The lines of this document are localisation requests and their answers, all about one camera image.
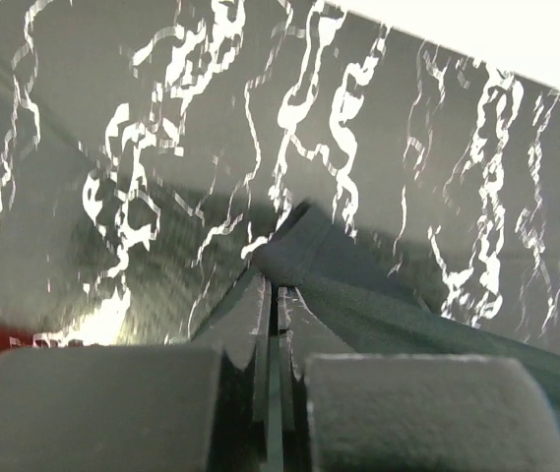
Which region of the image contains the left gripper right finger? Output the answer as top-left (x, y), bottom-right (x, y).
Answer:
top-left (278, 287), bottom-right (355, 381)

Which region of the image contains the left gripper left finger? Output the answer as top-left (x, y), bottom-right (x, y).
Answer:
top-left (167, 267), bottom-right (271, 374)

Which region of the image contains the black t shirt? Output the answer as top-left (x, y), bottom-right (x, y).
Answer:
top-left (252, 199), bottom-right (560, 472)

